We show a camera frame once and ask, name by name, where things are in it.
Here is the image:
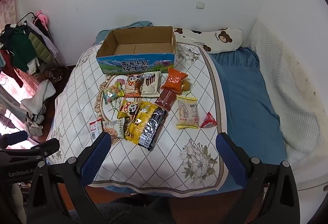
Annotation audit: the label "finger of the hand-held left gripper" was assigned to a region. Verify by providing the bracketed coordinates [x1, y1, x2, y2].
[0, 130, 28, 149]
[26, 138, 60, 163]

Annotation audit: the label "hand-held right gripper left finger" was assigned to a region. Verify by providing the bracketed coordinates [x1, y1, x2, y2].
[26, 132, 112, 224]

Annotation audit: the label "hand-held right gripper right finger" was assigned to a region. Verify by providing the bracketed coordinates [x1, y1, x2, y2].
[216, 132, 300, 224]

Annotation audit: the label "yellow-edged clear bread packet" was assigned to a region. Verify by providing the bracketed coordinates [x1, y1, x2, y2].
[175, 94, 200, 130]

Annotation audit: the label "blue printed cardboard box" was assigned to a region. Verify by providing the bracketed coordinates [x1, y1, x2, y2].
[96, 26, 177, 75]

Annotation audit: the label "small red white packet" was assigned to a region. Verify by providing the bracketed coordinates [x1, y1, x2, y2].
[89, 119, 103, 140]

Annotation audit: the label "black white striped cloth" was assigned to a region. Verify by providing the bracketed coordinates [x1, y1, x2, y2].
[26, 113, 45, 124]

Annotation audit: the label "small cookie packet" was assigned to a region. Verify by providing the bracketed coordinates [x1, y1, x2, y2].
[102, 118, 125, 139]

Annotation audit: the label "red triangular snack packet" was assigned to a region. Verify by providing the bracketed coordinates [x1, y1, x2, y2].
[199, 112, 217, 129]

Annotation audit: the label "white garment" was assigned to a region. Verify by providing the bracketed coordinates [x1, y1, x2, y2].
[20, 80, 56, 115]

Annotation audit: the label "large yellow black packet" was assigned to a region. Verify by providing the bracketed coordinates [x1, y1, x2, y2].
[124, 101, 168, 151]

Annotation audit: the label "yellow panda snack packet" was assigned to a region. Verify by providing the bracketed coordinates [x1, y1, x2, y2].
[117, 98, 140, 120]

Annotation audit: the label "blue bed sheet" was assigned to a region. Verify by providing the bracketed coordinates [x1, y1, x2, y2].
[102, 47, 287, 195]

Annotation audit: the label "white floral printed blanket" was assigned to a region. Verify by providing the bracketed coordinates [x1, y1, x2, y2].
[46, 42, 230, 197]

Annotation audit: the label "colourful candy ball packet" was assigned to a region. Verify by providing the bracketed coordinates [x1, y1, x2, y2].
[102, 81, 125, 105]

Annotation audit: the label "dark red garment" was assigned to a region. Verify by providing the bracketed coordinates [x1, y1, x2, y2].
[0, 50, 24, 87]

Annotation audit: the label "dark sandals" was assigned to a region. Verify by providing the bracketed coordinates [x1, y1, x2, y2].
[42, 68, 63, 83]

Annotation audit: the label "white orange panda packet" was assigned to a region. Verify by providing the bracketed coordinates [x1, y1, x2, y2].
[124, 74, 143, 98]

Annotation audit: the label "white wafer packet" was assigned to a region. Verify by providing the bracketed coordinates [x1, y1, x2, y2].
[140, 72, 162, 98]

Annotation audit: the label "packaged brown egg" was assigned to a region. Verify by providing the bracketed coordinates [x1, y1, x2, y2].
[181, 80, 195, 94]

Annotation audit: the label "dark red snack packet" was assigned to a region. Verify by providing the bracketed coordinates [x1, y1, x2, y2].
[154, 89, 178, 112]

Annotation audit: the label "dark green garment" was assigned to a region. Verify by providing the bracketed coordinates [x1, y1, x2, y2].
[0, 28, 38, 72]

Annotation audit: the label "olive puffer jacket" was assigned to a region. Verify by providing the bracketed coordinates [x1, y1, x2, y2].
[28, 31, 55, 63]

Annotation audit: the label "white textured blanket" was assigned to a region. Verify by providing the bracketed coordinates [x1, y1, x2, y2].
[241, 19, 328, 191]

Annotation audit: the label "orange snack packet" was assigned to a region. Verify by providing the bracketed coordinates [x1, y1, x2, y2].
[161, 68, 188, 93]

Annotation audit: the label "pink plush hanger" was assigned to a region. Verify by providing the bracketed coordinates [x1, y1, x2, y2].
[34, 10, 50, 28]

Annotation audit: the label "bear print pillow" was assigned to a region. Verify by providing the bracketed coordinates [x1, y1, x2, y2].
[172, 27, 243, 54]

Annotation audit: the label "pink floral curtain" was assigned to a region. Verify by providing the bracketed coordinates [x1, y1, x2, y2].
[0, 0, 19, 32]

